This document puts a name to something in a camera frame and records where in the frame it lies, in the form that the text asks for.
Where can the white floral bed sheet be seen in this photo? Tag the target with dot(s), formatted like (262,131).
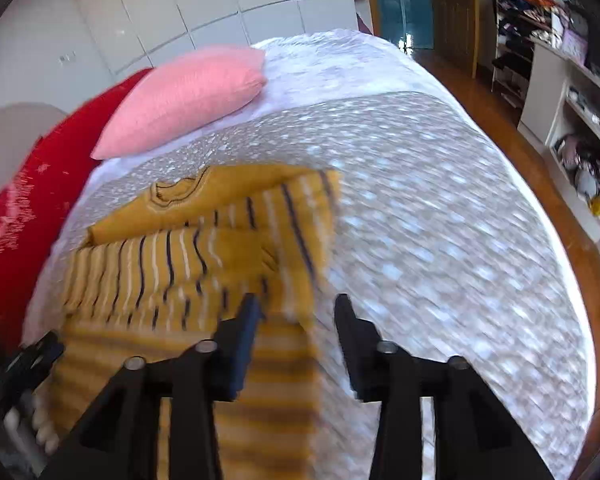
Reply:
(340,65)

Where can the pile of clothes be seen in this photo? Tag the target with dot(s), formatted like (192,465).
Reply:
(530,0)

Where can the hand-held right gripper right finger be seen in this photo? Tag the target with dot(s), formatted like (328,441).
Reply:
(349,345)

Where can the pink plush toy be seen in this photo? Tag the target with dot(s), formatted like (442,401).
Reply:
(570,152)

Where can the white shelf unit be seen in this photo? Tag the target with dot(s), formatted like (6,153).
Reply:
(550,90)

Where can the bed with patterned cover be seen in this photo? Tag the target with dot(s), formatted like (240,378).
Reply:
(430,240)

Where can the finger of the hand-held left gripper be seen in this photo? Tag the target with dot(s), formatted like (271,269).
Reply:
(27,362)

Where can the yellow striped sweater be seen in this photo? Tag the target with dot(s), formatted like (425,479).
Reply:
(190,255)

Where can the pink pillow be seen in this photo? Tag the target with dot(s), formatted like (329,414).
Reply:
(180,95)

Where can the white shoe rack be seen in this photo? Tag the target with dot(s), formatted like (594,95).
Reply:
(512,70)

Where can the teal door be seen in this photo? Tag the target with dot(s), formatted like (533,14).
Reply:
(397,0)

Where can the white wardrobe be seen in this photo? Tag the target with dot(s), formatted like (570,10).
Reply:
(190,5)

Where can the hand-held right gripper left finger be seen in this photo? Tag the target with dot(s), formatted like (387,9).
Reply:
(246,340)

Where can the wooden door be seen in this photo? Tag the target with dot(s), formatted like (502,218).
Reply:
(455,10)

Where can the beige headboard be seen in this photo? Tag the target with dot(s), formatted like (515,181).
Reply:
(10,140)

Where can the red pillow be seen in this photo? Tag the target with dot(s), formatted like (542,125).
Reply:
(35,200)

